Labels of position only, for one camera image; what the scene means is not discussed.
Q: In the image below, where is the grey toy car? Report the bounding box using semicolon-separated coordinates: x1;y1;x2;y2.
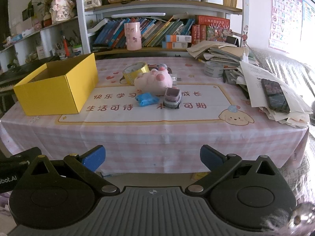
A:
163;87;182;109

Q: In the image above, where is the orange white box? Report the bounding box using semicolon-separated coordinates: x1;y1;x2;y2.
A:
166;35;192;43
162;41;188;49

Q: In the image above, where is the stack of papers and books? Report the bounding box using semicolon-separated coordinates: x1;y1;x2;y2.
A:
187;41;314;127

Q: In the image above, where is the gold tape roll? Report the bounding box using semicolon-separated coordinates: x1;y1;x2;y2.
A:
123;62;149;85

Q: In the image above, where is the alphabet wall poster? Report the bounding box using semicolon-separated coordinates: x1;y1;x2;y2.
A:
269;0;314;53

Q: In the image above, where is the orange white box upper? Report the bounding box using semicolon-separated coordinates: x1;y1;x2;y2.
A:
166;35;192;43

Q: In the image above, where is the blue wrapper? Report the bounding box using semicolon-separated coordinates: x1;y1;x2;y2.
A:
135;93;159;107

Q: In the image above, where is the pink plush paw toy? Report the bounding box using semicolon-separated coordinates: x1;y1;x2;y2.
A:
134;67;173;96

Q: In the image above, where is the orange white box lower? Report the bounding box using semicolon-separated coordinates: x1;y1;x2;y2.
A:
162;41;188;49

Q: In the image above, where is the white bookshelf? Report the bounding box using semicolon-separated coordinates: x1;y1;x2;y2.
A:
76;0;249;54

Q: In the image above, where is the pink checked tablecloth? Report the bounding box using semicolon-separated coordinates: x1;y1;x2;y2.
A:
1;58;309;173

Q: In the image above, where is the white charger plug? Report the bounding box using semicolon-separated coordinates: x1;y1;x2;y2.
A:
170;74;182;85

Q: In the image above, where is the yellow cardboard box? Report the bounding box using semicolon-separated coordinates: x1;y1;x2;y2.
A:
13;53;98;116

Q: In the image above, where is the black piano keyboard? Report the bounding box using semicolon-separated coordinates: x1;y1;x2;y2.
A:
0;55;60;95

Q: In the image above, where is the pink cylindrical cup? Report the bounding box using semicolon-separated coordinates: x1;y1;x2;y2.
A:
124;22;142;51

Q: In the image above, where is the red pen bottle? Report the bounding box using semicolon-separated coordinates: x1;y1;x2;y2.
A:
62;36;70;58

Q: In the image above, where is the grey tape roll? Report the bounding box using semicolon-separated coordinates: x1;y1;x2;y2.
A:
204;61;224;78

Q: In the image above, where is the pink floral plush doll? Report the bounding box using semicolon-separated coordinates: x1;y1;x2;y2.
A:
50;0;75;24

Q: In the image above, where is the black smartphone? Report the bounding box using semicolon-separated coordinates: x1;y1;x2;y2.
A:
261;79;290;113

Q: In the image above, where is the red book box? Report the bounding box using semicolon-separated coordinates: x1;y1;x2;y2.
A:
195;15;230;29

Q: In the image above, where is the blue white tube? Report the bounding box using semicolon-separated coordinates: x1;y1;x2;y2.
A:
148;63;168;71

